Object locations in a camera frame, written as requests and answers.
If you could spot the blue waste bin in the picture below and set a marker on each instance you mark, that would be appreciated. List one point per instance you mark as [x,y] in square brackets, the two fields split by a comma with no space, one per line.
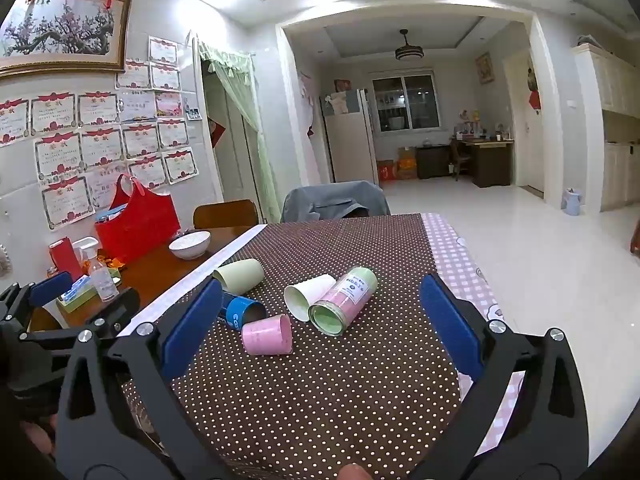
[571,202]

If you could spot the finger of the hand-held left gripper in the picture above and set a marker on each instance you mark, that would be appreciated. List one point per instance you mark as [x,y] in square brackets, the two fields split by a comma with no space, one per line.
[50,291]
[120,310]

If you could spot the framed blossom painting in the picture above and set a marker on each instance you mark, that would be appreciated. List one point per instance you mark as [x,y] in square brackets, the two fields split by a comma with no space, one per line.
[60,30]

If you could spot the pale green cup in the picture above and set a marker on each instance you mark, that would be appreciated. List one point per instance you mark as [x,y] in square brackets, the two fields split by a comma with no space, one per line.
[239,277]

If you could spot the blue cup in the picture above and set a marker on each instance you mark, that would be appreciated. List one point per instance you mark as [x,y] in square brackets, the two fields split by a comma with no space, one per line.
[243,314]

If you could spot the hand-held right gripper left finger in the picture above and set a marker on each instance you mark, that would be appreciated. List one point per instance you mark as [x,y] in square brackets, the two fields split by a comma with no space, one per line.
[192,332]

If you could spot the small framed picture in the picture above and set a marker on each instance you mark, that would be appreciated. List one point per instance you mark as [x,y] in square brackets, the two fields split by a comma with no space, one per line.
[483,68]

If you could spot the window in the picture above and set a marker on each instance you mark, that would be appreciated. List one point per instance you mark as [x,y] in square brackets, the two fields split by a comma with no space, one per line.
[406,104]

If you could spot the green door curtain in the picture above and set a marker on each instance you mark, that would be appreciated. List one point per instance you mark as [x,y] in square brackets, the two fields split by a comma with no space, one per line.
[245,110]

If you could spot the chair with grey jacket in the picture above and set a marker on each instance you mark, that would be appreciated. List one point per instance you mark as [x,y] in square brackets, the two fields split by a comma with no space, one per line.
[335,202]

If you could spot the dark desk chair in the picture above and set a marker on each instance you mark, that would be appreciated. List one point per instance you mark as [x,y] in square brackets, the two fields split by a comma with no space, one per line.
[459,160]

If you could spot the person's left hand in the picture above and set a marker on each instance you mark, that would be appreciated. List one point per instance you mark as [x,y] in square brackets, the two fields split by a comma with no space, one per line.
[37,437]

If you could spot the brown polka dot tablecloth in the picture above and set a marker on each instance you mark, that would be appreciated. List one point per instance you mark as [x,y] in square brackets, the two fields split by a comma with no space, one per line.
[325,395]

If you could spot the pink checked tablecloth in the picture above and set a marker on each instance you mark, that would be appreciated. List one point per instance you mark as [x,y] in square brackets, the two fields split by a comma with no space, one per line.
[460,265]

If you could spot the dark wooden desk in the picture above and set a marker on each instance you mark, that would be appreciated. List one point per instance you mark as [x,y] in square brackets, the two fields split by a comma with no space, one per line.
[492,162]

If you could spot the orange cardboard box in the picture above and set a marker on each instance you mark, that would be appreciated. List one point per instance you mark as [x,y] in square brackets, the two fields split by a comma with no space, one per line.
[407,165]

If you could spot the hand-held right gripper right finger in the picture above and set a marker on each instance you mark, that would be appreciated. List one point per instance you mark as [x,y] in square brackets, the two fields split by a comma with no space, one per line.
[450,332]

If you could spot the dark low cabinet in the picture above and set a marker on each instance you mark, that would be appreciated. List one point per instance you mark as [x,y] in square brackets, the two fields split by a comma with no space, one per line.
[432,161]

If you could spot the red cardboard box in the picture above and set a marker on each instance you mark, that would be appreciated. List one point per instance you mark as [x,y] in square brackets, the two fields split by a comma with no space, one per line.
[387,171]

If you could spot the red bag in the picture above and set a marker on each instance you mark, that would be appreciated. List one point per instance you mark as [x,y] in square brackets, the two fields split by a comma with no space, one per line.
[137,225]

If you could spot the wooden chair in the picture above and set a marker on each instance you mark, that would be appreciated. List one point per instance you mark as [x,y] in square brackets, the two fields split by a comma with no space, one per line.
[225,214]

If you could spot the white bowl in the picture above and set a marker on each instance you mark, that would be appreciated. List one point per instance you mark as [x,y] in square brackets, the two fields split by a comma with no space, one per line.
[190,246]

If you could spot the green tissue box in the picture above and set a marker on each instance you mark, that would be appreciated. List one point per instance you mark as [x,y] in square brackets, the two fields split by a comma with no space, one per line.
[76,298]

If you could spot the cream wall cabinets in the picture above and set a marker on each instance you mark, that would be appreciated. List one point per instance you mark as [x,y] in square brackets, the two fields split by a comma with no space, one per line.
[612,110]

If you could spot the red door decoration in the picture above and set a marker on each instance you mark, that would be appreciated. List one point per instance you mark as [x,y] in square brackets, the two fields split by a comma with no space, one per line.
[535,100]

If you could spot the pink labelled cup green inside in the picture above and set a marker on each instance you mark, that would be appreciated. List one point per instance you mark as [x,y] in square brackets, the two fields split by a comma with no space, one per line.
[345,300]

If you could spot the white cup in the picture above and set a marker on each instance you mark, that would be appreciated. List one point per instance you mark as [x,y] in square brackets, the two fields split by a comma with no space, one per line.
[307,296]

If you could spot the beige refrigerator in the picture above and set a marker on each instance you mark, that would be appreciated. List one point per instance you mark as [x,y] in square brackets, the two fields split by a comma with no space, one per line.
[347,140]

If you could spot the group of award certificates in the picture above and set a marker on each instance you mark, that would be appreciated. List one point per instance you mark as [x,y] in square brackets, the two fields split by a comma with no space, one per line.
[100,145]

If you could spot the clear spray bottle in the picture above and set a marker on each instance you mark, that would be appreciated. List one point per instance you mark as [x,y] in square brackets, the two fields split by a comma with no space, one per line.
[101,275]

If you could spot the ceiling fan lamp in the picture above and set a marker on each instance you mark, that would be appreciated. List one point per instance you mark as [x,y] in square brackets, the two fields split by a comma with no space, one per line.
[409,50]

